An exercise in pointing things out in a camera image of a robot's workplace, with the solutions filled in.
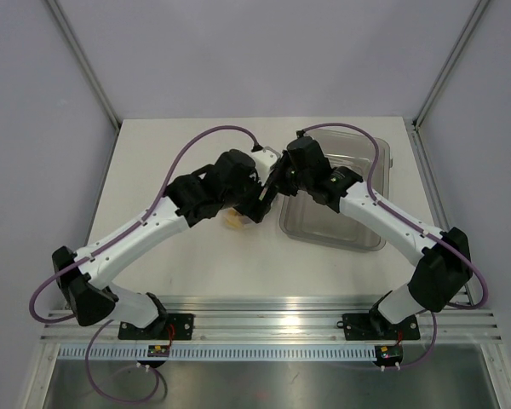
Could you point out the right small circuit board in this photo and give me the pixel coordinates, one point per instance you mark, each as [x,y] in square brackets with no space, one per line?
[389,354]

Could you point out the white slotted cable duct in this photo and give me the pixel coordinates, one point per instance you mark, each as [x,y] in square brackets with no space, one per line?
[192,352]

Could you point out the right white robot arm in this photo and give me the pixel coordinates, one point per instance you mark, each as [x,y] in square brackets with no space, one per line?
[440,258]

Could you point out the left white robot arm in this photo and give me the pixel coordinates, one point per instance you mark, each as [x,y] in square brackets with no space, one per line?
[87,286]

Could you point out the small circuit board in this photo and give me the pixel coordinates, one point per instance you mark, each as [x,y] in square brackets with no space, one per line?
[158,351]
[389,354]

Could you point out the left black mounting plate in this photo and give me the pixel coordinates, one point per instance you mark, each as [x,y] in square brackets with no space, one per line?
[178,326]

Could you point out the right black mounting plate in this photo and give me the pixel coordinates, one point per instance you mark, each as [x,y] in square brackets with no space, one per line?
[365,327]

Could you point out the left small circuit board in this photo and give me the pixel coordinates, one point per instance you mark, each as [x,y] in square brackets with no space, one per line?
[158,351]

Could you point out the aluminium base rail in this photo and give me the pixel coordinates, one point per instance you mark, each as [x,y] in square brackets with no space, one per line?
[312,320]

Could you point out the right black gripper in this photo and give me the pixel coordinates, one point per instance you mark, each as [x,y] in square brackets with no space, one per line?
[284,162]

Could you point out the right aluminium frame post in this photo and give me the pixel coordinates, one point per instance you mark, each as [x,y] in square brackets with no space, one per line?
[458,48]

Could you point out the orange toy fruit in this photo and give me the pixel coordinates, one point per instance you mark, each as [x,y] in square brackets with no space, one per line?
[234,221]

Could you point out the aluminium frame post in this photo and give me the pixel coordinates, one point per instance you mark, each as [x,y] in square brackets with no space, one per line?
[458,48]
[64,26]

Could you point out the clear zip top bag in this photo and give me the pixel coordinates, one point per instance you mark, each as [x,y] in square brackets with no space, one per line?
[248,222]

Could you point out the left aluminium frame post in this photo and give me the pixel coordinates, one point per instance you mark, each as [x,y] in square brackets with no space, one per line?
[64,26]

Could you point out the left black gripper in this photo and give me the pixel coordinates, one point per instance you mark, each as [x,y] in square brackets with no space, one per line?
[255,209]

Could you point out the black mounting plate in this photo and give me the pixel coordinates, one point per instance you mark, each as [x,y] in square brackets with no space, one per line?
[178,326]
[365,327]

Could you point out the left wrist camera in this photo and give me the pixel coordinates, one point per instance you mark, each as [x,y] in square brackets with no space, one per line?
[264,160]

